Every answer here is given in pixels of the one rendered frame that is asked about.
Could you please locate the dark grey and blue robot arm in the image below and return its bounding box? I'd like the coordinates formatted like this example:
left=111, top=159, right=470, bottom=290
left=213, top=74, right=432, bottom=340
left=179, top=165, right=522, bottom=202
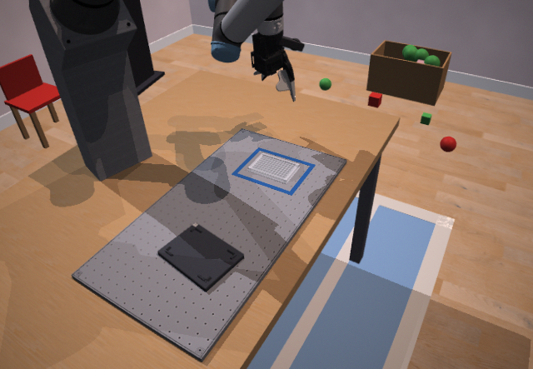
left=50, top=0, right=305, bottom=62

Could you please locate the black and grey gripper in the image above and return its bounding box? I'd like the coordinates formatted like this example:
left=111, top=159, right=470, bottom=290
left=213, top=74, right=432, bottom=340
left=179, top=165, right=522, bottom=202
left=251, top=30, right=296, bottom=102

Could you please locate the blue tape outline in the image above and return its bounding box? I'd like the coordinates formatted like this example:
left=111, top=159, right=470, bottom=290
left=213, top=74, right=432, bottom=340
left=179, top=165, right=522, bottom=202
left=232, top=148, right=315, bottom=196

